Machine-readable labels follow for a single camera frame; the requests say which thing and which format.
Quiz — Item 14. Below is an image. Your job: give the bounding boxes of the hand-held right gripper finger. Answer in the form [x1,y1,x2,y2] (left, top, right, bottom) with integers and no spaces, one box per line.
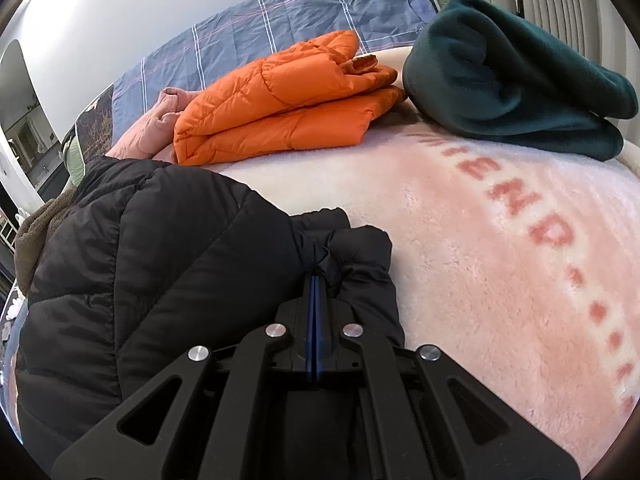
[50,272,317,480]
[316,272,583,480]

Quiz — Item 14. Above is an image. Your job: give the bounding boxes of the black puffer jacket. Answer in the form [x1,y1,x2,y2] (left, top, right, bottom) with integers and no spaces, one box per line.
[15,157,406,480]

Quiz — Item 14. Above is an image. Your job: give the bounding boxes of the pink fluffy blanket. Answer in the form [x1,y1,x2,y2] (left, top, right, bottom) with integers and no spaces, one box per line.
[207,47,640,480]

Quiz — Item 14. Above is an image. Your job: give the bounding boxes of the orange puffer jacket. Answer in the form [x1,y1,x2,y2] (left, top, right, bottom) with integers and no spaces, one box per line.
[172,30,408,166]

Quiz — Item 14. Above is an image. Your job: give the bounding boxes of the pink garment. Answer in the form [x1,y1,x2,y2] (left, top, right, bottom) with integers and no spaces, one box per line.
[107,86,190,163]

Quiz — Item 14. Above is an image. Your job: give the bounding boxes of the brown fuzzy garment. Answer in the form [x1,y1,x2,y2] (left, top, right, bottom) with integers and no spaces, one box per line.
[14,190,81,296]

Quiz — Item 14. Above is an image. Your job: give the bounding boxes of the green quilted bedspread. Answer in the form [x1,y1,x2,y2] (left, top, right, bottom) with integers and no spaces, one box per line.
[62,130,87,187]

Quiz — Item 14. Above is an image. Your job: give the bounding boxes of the purple patterned pillow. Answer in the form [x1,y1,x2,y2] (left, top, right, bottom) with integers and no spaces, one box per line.
[62,92,116,161]

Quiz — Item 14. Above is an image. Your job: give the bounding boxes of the blue plaid bed sheet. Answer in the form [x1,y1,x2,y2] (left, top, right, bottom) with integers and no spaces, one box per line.
[112,0,441,121]

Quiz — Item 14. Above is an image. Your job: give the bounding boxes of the dark green fleece garment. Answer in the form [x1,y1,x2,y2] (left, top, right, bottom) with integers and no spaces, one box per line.
[402,0,640,162]

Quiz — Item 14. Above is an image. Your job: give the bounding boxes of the arched wall mirror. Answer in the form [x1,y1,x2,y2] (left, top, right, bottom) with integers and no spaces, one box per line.
[0,40,67,201]

